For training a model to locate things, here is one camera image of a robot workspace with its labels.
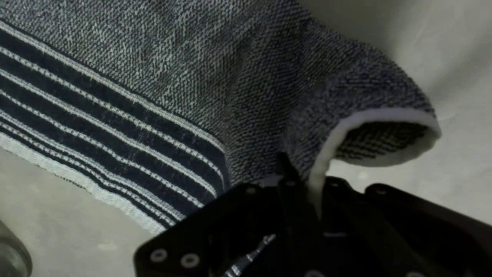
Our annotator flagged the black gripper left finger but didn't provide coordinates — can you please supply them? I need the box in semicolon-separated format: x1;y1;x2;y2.
134;151;326;277

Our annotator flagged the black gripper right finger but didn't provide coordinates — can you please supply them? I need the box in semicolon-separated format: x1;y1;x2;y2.
319;175;492;277

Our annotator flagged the blue grey striped towel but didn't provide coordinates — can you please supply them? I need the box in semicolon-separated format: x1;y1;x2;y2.
0;0;443;237

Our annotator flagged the black camera cable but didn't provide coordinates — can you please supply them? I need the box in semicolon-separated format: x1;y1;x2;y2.
222;232;279;277

